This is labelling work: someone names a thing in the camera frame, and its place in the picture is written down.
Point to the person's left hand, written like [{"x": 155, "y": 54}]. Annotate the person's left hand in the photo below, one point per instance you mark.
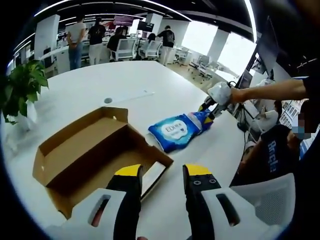
[{"x": 142, "y": 238}]

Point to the black tripod stand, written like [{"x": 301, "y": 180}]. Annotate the black tripod stand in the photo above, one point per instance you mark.
[{"x": 242, "y": 120}]

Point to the wall poster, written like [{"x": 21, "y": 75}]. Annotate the wall poster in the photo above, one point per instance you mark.
[{"x": 295, "y": 111}]

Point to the large dark display screen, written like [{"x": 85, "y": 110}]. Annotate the large dark display screen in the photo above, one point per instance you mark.
[{"x": 268, "y": 45}]

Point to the pink wall screen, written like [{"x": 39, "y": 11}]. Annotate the pink wall screen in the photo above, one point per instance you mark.
[{"x": 125, "y": 20}]

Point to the white office counter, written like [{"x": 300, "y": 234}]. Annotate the white office counter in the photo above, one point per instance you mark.
[{"x": 57, "y": 53}]

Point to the person in black shirt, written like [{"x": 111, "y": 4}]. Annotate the person in black shirt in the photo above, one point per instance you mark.
[{"x": 275, "y": 150}]

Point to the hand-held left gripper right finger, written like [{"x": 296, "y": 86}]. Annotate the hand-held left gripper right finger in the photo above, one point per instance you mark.
[{"x": 200, "y": 200}]

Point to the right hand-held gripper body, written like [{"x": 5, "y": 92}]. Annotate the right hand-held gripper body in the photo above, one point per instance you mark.
[{"x": 221, "y": 93}]

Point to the blue soft item wipes packet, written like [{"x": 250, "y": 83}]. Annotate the blue soft item wipes packet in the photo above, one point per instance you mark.
[{"x": 175, "y": 132}]

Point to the dark wall screen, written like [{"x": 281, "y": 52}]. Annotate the dark wall screen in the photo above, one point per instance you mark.
[{"x": 145, "y": 26}]

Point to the curved ceiling light strip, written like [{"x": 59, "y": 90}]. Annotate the curved ceiling light strip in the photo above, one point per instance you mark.
[
  {"x": 180, "y": 14},
  {"x": 252, "y": 20}
]

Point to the black desk monitor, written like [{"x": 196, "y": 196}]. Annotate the black desk monitor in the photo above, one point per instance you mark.
[{"x": 244, "y": 78}]

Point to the brown cardboard shoe box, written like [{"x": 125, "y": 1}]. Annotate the brown cardboard shoe box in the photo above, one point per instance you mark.
[{"x": 87, "y": 150}]

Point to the green potted plant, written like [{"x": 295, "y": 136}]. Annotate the green potted plant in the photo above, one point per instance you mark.
[{"x": 22, "y": 82}]

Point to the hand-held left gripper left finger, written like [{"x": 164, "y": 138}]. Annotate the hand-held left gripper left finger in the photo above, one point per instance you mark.
[{"x": 125, "y": 200}]

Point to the white square pillar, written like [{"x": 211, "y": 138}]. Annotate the white square pillar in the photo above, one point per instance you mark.
[{"x": 47, "y": 35}]

